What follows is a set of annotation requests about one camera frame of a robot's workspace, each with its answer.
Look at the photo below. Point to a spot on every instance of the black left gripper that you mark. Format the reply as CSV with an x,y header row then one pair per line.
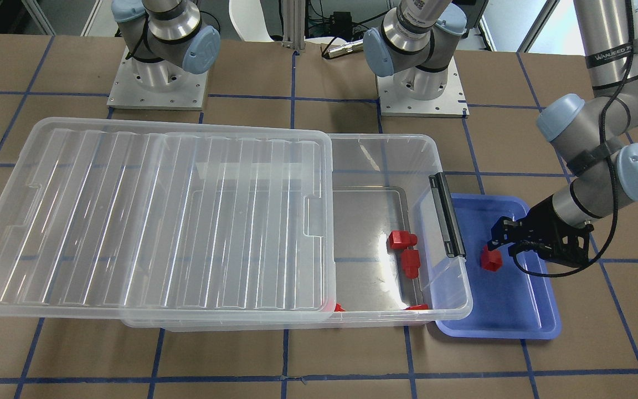
x,y
539,218

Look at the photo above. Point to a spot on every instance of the clear plastic box lid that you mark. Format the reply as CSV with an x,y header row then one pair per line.
x,y
61,213

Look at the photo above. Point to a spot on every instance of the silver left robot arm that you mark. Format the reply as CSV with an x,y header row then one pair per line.
x,y
499,148

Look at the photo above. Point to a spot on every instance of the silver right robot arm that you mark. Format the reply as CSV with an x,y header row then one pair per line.
x,y
46,76

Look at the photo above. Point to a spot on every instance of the blue plastic tray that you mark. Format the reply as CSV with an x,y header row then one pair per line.
x,y
507,304

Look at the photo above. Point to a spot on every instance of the clear plastic storage box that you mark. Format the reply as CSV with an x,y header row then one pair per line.
x,y
374,166

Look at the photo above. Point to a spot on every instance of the black box latch handle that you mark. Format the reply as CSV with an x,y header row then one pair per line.
x,y
444,207

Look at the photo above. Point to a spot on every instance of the aluminium frame post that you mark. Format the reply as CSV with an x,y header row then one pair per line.
x,y
293,25

